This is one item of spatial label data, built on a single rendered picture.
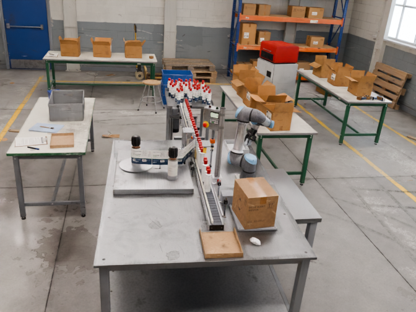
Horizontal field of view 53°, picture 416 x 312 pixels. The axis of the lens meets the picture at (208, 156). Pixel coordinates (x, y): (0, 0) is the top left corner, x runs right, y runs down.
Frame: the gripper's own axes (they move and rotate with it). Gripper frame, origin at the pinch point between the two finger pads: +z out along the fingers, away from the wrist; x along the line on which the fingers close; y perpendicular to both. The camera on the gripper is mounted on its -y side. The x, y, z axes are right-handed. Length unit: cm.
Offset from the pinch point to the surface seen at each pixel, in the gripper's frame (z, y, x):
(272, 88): -41, -165, 85
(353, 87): -79, -248, 268
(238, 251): 31, 146, -46
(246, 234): 28, 128, -34
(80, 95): 53, -190, -157
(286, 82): -30, -445, 251
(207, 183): 20, 72, -54
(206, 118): -22, 28, -60
